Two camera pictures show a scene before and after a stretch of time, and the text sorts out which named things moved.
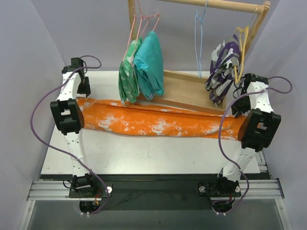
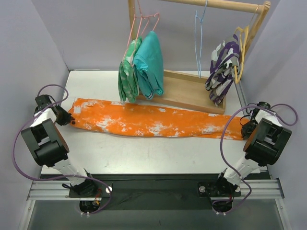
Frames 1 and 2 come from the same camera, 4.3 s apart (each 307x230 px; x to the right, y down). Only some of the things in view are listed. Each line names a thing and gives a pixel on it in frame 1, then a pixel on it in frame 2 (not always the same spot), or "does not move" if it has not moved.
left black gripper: [84, 86] -> [64, 116]
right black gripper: [239, 108] -> [247, 129]
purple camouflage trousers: [225, 58] does not move
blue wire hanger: [199, 63] does not move
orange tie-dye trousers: [104, 117] does not move
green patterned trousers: [128, 74] does not move
